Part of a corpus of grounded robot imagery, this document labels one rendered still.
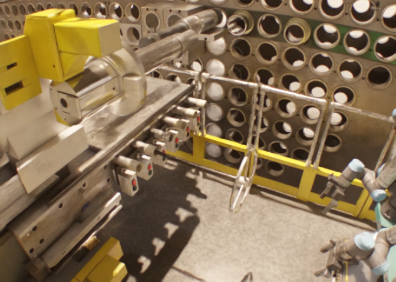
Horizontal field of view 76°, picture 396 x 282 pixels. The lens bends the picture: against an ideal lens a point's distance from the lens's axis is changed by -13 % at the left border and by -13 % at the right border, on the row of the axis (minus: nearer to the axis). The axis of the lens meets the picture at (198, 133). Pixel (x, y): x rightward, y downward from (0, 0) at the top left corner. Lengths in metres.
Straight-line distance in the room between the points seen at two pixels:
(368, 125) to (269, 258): 1.72
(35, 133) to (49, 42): 0.47
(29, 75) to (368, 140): 3.05
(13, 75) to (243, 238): 1.97
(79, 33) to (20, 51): 0.30
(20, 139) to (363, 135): 3.02
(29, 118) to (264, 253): 1.86
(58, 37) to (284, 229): 2.16
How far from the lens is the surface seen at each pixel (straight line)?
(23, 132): 1.38
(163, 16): 3.07
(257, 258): 2.33
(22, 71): 1.22
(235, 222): 2.51
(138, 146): 1.84
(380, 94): 3.10
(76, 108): 1.16
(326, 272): 1.40
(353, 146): 3.36
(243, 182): 1.57
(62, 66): 1.12
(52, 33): 1.09
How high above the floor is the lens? 1.94
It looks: 34 degrees down
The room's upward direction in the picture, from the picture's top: straight up
